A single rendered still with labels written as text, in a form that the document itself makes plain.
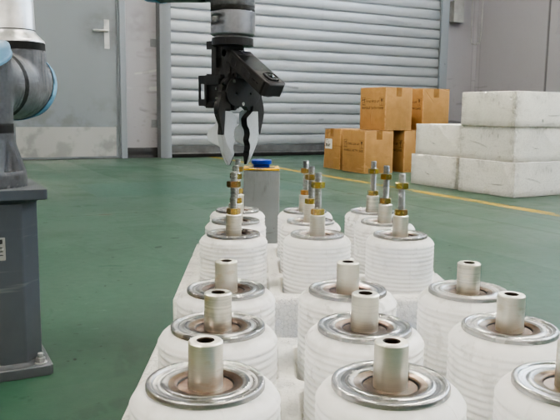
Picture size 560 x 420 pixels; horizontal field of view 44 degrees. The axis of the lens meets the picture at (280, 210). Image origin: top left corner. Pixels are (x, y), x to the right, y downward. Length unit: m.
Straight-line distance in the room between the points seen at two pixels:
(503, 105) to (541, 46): 3.91
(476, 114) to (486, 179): 0.35
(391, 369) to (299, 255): 0.52
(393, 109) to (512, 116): 1.44
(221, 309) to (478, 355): 0.20
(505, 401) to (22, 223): 0.85
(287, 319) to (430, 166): 3.32
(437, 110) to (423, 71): 2.47
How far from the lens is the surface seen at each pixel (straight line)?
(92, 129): 6.21
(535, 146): 3.86
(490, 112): 3.85
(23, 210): 1.16
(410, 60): 7.62
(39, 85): 1.30
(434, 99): 5.26
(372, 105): 5.08
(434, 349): 0.69
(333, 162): 5.27
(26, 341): 1.20
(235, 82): 1.19
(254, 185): 1.35
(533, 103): 3.82
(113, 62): 6.27
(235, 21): 1.19
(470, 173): 3.95
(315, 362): 0.56
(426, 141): 4.26
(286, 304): 0.93
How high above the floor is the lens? 0.42
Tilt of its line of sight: 8 degrees down
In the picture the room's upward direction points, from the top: 1 degrees clockwise
